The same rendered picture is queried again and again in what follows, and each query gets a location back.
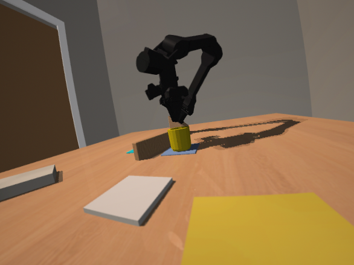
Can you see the yellow flat pad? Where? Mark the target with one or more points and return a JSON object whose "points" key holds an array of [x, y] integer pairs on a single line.
{"points": [[281, 229]]}

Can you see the yellow cup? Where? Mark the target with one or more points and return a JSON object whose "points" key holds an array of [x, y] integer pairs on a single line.
{"points": [[180, 138]]}

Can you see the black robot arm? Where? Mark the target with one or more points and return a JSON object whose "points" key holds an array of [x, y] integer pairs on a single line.
{"points": [[162, 59]]}

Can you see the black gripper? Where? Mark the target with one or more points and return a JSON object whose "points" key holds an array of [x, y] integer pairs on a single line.
{"points": [[172, 99]]}

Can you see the long wooden bar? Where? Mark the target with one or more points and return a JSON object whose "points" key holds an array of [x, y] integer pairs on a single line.
{"points": [[151, 145]]}

